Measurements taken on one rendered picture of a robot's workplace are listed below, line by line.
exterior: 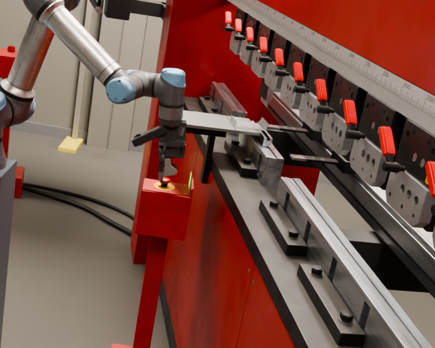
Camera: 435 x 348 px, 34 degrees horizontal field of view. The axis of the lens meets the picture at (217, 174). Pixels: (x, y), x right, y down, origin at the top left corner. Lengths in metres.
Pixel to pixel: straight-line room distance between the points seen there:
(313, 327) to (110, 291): 1.89
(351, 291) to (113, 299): 1.83
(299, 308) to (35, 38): 1.24
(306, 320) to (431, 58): 0.59
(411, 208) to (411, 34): 0.34
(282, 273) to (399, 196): 0.46
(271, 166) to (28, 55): 0.84
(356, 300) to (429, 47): 0.54
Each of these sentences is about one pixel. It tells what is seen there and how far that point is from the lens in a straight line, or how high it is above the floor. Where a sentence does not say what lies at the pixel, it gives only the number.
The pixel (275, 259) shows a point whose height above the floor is 0.87.
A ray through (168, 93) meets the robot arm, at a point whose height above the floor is 1.13.
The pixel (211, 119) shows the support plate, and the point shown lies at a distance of 2.44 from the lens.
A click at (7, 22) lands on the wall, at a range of 5.24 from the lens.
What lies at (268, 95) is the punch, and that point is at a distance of 2.39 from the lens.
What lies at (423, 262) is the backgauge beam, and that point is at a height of 0.94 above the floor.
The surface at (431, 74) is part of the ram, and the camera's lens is 1.32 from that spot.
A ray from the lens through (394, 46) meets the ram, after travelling 1.47.
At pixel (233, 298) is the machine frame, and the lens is 2.00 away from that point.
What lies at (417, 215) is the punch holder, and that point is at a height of 1.20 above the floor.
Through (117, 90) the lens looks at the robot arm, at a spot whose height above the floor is 1.13.
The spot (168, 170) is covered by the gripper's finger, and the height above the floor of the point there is 0.88.
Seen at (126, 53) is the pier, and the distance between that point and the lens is 5.01.
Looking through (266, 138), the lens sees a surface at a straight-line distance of 2.36.
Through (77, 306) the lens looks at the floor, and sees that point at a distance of 3.15.
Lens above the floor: 1.60
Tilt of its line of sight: 19 degrees down
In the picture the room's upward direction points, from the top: 11 degrees clockwise
